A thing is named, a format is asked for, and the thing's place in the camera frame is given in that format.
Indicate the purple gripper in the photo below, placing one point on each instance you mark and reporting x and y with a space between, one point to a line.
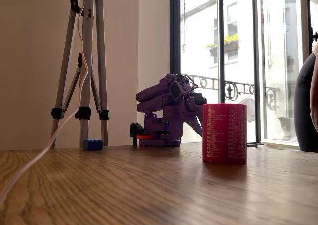
192 105

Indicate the blue toy building brick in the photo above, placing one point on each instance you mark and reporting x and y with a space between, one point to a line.
92 145

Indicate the person's bare forearm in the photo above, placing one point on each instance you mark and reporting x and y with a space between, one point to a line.
314 98

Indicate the purple 3D-printed robot arm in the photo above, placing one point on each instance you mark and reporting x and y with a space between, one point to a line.
159 98

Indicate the red cup with white print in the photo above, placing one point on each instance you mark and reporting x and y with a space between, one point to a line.
223 135

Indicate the black ornate balcony railing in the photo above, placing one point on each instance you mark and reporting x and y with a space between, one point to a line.
231 89

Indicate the white hanging plant pot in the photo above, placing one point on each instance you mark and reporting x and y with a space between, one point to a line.
249 110

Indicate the black orange table clamp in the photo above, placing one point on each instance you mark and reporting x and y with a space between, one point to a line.
135 129

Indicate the flower box with yellow flowers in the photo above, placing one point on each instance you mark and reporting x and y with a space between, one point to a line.
231 45

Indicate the person in black clothes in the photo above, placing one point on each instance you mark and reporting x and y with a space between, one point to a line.
301 110

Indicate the black window frame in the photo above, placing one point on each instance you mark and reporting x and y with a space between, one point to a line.
175 36

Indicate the grey camera tripod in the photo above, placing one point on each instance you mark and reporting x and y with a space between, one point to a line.
88 61

